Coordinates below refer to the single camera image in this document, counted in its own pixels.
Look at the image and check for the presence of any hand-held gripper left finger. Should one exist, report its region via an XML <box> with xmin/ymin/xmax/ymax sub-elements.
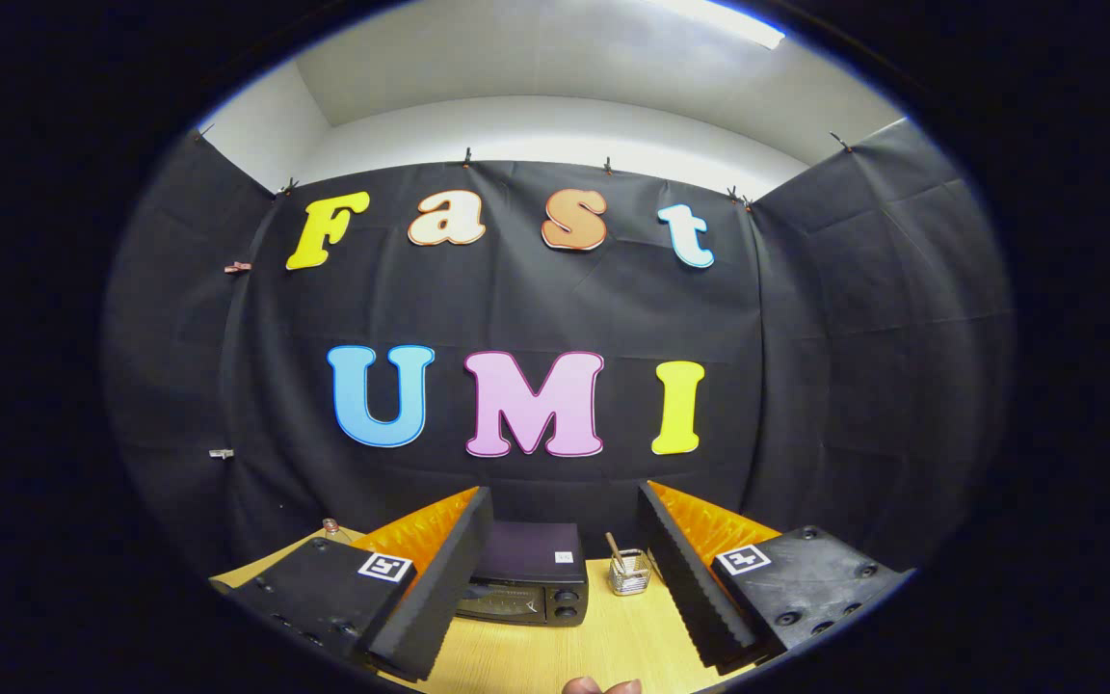
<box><xmin>225</xmin><ymin>485</ymin><xmax>495</xmax><ymax>683</ymax></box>

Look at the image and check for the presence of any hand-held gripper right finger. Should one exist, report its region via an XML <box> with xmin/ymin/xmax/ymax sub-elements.
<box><xmin>637</xmin><ymin>479</ymin><xmax>906</xmax><ymax>676</ymax></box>

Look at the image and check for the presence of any black toaster oven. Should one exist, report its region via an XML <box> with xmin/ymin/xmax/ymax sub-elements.
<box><xmin>456</xmin><ymin>521</ymin><xmax>590</xmax><ymax>628</ymax></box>

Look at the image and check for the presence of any wire mesh utensil holder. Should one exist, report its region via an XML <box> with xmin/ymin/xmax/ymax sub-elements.
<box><xmin>608</xmin><ymin>549</ymin><xmax>652</xmax><ymax>597</ymax></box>

